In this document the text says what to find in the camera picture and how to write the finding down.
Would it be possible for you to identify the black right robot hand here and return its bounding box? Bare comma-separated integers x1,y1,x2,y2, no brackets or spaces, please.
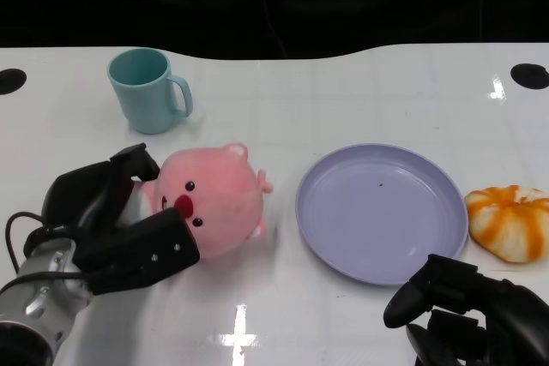
383,253,549,366

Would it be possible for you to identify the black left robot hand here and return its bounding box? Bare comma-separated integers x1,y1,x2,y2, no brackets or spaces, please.
40,142,202,297

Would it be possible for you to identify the pink plush beaver doll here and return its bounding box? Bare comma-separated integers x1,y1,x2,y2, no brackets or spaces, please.
128,141,275,260

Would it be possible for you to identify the lilac plastic plate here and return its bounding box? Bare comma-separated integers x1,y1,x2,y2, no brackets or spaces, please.
294,142,469,286

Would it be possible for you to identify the orange white striped bun toy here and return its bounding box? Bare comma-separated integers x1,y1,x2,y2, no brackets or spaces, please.
464,184,549,264

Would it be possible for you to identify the teal plastic mug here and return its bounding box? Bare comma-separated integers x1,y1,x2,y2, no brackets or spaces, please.
106,47,194,135

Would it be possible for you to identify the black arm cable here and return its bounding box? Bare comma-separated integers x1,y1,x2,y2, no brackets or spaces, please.
3,211,91,294

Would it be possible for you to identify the black table cable grommet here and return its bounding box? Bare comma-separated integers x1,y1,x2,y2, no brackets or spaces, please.
510,63,549,90
0,69,27,95

